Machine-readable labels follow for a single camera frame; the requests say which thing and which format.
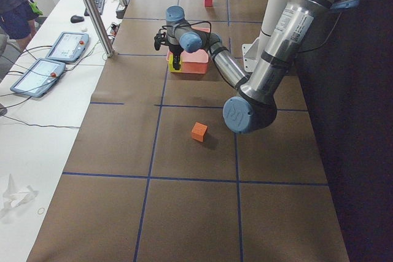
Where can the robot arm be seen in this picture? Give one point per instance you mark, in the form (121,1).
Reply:
(284,27)

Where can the pink plastic bin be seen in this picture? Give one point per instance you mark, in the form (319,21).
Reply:
(194,58)

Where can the black computer mouse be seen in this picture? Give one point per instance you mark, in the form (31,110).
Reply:
(76,19)

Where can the red foam block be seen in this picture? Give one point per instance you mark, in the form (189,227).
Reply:
(208,3)

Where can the aluminium frame post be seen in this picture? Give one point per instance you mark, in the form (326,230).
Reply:
(99,27)

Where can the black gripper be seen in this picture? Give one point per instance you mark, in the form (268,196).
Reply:
(175,51)

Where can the far teach pendant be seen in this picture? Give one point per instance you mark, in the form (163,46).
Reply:
(69,47)

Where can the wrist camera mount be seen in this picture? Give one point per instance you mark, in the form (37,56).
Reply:
(160,39)

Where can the orange foam block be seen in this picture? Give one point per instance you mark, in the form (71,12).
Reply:
(199,131)

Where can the crumpled white paper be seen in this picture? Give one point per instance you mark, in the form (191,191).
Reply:
(13,196)

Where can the person in dark clothes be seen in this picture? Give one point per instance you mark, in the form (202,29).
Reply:
(18,21)

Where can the teach pendant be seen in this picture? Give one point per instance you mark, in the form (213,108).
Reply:
(69,47)
(39,78)

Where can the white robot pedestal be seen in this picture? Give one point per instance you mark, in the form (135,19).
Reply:
(253,51)

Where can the yellow foam block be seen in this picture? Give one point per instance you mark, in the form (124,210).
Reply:
(174,67)

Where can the near teach pendant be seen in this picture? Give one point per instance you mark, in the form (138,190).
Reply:
(39,78)

